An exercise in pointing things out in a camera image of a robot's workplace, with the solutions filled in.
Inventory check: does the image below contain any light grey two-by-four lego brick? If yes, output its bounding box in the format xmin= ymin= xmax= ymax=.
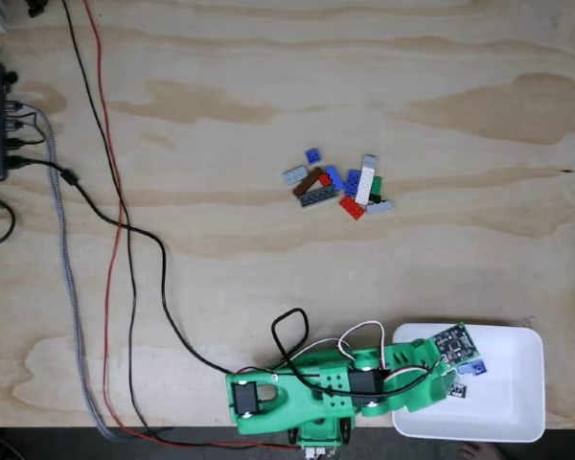
xmin=281 ymin=164 xmax=311 ymax=186
xmin=364 ymin=198 xmax=396 ymax=216

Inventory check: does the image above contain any red two-by-four lego brick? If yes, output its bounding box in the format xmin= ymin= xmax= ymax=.
xmin=338 ymin=195 xmax=367 ymax=221

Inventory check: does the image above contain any white long lego plate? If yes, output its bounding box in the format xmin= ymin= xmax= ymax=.
xmin=354 ymin=162 xmax=379 ymax=205

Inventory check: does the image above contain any white plastic bin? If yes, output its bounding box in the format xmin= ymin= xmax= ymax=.
xmin=391 ymin=322 xmax=546 ymax=443

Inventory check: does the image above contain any dark grey long lego brick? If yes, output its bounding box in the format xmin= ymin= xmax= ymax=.
xmin=299 ymin=186 xmax=339 ymax=209

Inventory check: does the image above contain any brown long lego brick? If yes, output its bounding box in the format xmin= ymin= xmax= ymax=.
xmin=291 ymin=166 xmax=326 ymax=197

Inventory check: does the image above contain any person's foot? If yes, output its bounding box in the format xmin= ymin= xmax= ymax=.
xmin=459 ymin=441 xmax=497 ymax=460

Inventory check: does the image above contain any white servo cable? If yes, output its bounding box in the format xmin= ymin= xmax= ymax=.
xmin=382 ymin=363 xmax=437 ymax=384
xmin=337 ymin=321 xmax=389 ymax=370

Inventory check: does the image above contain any camera circuit board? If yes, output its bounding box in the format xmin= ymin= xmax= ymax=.
xmin=430 ymin=323 xmax=480 ymax=370

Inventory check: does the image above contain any thin black cable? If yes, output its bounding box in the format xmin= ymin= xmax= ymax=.
xmin=61 ymin=0 xmax=298 ymax=449

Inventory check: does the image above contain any thin red cable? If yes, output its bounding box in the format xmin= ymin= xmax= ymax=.
xmin=83 ymin=0 xmax=303 ymax=451

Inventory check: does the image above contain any grey braided cable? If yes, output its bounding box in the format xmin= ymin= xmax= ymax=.
xmin=9 ymin=100 xmax=126 ymax=442

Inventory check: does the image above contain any thick black USB cable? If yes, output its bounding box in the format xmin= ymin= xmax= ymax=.
xmin=4 ymin=155 xmax=437 ymax=399

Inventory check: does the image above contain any short black USB cable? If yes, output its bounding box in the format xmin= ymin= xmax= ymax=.
xmin=7 ymin=109 xmax=48 ymax=148

